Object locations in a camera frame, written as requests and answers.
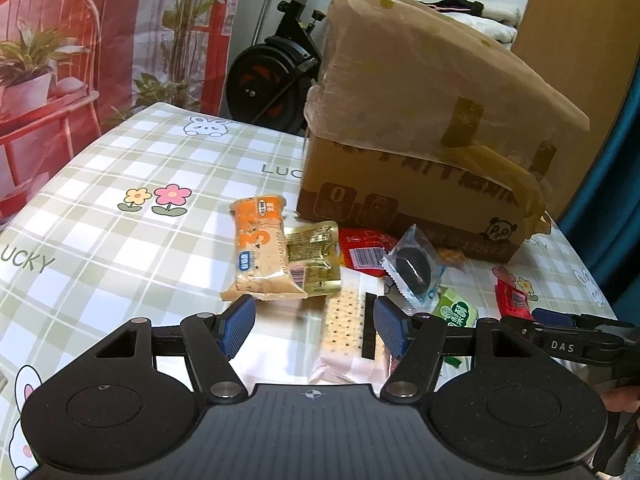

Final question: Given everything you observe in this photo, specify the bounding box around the person's right hand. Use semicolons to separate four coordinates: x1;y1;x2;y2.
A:
601;387;640;413

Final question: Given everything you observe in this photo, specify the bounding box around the printed red chair backdrop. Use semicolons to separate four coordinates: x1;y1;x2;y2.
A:
0;0;246;221

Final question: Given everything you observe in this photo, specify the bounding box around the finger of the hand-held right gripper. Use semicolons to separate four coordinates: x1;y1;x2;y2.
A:
500;308;626;366

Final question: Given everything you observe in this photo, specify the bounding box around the clear black cookie packet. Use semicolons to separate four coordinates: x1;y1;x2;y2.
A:
381;224;447;313

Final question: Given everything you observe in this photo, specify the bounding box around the wooden board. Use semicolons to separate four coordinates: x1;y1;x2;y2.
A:
510;0;628;116

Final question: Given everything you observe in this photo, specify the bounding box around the black garment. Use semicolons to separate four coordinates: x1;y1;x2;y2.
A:
425;0;485;17

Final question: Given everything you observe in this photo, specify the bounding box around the teal curtain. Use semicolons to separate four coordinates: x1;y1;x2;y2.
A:
555;75;640;321

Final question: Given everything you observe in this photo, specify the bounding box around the yellow snack packet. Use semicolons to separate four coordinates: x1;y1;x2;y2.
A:
284;221;342;297

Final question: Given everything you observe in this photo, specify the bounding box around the white quilted blanket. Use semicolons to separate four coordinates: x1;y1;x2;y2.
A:
477;0;521;53

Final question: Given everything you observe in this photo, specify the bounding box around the black exercise bike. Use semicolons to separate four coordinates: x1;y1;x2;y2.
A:
225;0;368;136

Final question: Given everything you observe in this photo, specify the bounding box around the brown cardboard box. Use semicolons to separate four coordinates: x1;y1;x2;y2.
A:
295;0;591;263

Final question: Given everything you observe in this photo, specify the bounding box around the green snack packet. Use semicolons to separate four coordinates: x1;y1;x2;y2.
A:
432;285;481;329

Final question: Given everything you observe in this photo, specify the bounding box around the red snack packet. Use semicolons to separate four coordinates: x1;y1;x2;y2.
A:
338;227;401;279

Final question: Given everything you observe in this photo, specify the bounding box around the orange bread packet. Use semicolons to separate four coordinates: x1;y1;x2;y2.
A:
220;194;309;302

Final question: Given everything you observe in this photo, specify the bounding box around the cracker packet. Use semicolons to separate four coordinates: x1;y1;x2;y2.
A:
309;290;401;386

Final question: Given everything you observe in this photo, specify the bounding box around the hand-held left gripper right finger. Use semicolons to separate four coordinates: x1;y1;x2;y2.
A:
374;296;542;404

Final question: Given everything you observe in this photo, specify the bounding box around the clear plastic liner bag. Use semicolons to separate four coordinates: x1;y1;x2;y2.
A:
305;0;591;183

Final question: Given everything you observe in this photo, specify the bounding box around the small red labelled packet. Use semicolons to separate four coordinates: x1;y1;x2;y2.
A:
494;277;535;322

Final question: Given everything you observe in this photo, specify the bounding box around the checked tablecloth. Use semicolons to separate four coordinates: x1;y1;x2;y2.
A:
0;102;621;480

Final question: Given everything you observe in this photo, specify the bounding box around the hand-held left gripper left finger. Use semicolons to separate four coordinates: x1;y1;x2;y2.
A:
94;294;257;404

